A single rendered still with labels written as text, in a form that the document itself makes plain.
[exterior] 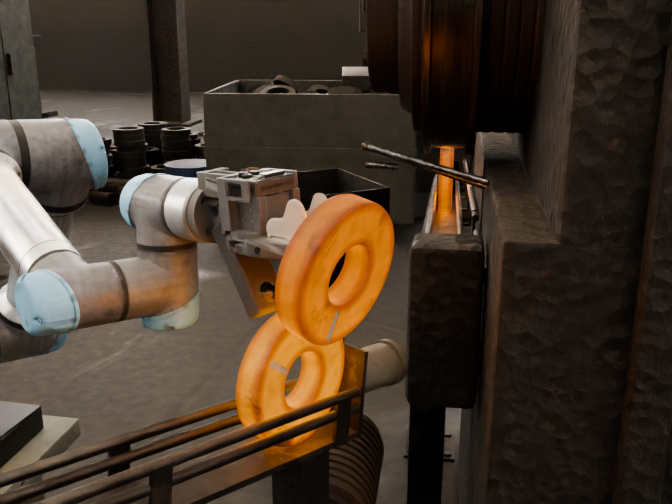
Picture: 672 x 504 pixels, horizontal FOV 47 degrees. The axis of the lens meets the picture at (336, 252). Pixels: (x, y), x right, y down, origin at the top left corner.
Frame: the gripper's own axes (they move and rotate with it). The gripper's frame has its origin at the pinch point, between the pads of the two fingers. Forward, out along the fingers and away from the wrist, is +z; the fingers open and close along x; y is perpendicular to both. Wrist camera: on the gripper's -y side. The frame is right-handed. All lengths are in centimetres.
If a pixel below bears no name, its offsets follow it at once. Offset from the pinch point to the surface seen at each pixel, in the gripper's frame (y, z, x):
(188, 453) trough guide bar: -16.2, -4.4, -17.0
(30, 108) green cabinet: -3, -410, 156
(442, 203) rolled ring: -20, -62, 101
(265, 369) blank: -11.9, -5.4, -6.1
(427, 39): 19.9, -9.8, 29.0
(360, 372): -17.2, -5.0, 7.7
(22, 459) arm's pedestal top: -50, -82, -4
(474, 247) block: -7.0, -3.9, 29.8
